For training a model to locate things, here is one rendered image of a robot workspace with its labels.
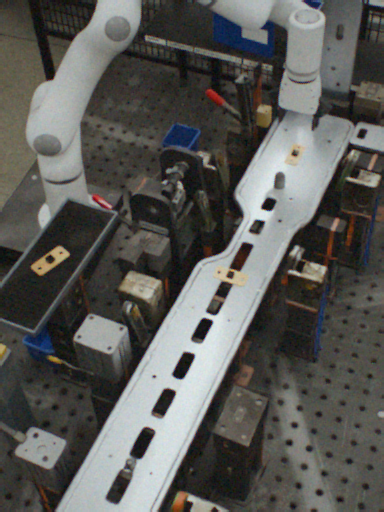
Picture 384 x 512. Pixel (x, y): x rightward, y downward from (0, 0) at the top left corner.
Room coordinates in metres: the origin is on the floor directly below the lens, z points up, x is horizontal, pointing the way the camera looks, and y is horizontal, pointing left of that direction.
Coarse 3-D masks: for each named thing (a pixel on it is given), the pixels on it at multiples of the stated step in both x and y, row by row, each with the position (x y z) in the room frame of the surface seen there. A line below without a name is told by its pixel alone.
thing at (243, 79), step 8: (240, 80) 1.63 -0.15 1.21; (248, 80) 1.64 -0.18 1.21; (256, 80) 1.63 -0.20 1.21; (240, 88) 1.62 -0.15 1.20; (248, 88) 1.64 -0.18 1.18; (240, 96) 1.62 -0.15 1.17; (248, 96) 1.64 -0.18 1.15; (240, 104) 1.62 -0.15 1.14; (248, 104) 1.64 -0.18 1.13; (248, 112) 1.62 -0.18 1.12; (248, 120) 1.61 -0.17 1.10
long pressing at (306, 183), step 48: (288, 144) 1.61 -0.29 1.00; (336, 144) 1.60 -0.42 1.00; (240, 192) 1.43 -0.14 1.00; (288, 192) 1.42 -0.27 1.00; (240, 240) 1.26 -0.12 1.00; (288, 240) 1.26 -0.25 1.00; (192, 288) 1.12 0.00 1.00; (240, 288) 1.11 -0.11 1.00; (240, 336) 0.97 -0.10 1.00; (144, 384) 0.86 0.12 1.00; (192, 384) 0.85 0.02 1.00; (192, 432) 0.74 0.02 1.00; (96, 480) 0.65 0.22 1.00; (144, 480) 0.64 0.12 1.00
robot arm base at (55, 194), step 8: (80, 176) 1.55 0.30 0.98; (48, 184) 1.53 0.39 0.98; (72, 184) 1.52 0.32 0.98; (80, 184) 1.54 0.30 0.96; (48, 192) 1.53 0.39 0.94; (56, 192) 1.52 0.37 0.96; (64, 192) 1.51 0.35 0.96; (72, 192) 1.52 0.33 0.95; (80, 192) 1.54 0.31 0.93; (48, 200) 1.54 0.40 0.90; (56, 200) 1.52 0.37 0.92; (88, 200) 1.56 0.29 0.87; (48, 208) 1.60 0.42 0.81; (56, 208) 1.52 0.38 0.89; (40, 216) 1.57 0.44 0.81; (48, 216) 1.56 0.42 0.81; (40, 224) 1.53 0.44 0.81
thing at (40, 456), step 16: (32, 432) 0.73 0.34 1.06; (32, 448) 0.70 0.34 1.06; (48, 448) 0.69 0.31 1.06; (64, 448) 0.70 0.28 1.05; (32, 464) 0.67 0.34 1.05; (48, 464) 0.66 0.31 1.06; (64, 464) 0.69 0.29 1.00; (32, 480) 0.68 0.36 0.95; (48, 480) 0.66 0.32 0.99; (64, 480) 0.67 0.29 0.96; (48, 496) 0.68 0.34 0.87
